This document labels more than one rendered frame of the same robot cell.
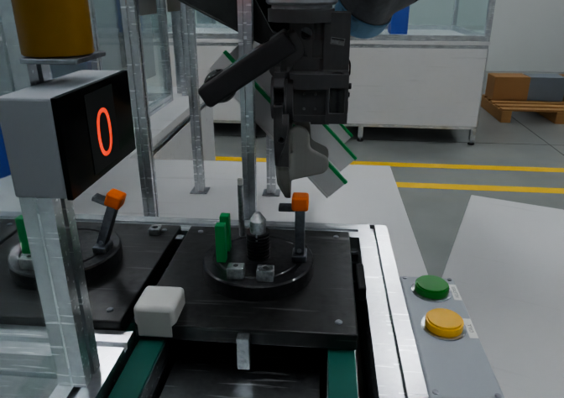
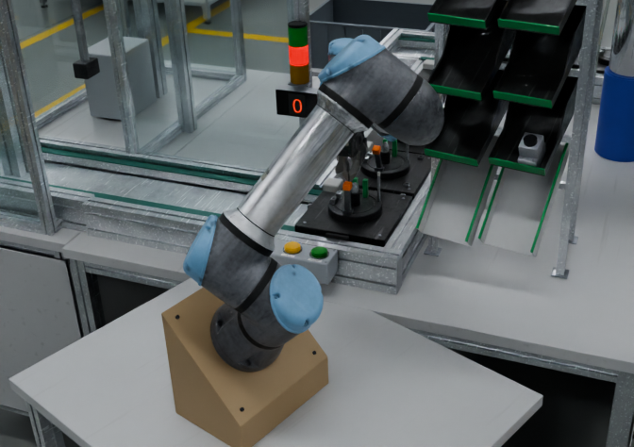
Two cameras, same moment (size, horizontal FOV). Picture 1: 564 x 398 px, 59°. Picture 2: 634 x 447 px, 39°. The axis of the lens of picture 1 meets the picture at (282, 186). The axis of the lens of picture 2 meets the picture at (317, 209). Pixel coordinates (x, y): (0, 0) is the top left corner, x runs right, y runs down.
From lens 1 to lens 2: 2.32 m
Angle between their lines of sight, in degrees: 94
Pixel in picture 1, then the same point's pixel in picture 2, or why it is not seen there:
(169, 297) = (330, 183)
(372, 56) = not seen: outside the picture
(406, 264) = (410, 309)
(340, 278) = (337, 228)
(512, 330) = (325, 325)
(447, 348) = (279, 246)
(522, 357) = not seen: hidden behind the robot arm
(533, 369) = not seen: hidden behind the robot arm
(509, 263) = (397, 358)
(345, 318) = (306, 223)
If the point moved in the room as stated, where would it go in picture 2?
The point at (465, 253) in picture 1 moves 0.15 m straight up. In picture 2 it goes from (419, 342) to (421, 287)
